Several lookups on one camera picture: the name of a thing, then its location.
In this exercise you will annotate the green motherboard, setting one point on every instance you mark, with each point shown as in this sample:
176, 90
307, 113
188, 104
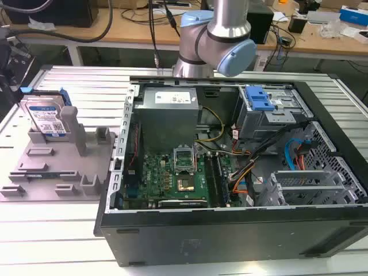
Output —
169, 178

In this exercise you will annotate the hard disk in blue carrier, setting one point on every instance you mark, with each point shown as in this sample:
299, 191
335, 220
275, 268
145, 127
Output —
47, 113

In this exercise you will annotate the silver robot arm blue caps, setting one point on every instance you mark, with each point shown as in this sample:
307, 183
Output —
218, 31

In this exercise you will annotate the wooden desk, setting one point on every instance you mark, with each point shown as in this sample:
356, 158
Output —
184, 31

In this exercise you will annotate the grey power supply unit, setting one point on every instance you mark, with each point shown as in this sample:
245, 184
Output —
168, 115

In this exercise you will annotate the black box on desk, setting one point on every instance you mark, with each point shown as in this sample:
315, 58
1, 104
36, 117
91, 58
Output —
260, 23

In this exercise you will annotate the blue disk carrier in bay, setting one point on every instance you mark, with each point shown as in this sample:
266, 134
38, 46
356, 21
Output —
258, 99

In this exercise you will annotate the black monitor base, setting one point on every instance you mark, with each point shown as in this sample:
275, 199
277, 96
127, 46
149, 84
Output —
51, 13

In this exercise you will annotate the metal disk bay cage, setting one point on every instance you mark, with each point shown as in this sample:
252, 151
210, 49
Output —
267, 118

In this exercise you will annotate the RAM stick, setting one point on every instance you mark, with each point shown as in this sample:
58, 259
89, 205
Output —
210, 181

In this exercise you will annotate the small black device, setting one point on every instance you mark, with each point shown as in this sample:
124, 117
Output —
297, 24

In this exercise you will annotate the blue white cardboard box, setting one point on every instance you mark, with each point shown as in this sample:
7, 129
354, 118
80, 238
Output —
353, 14

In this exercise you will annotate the graphics card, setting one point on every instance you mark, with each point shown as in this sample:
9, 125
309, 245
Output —
182, 203

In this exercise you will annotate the grey parts rack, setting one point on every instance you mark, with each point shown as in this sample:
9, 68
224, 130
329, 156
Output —
57, 166

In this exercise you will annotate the CPU socket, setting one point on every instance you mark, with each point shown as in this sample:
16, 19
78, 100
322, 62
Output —
186, 184

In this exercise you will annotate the black open PC case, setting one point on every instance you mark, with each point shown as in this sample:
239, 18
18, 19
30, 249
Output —
230, 224

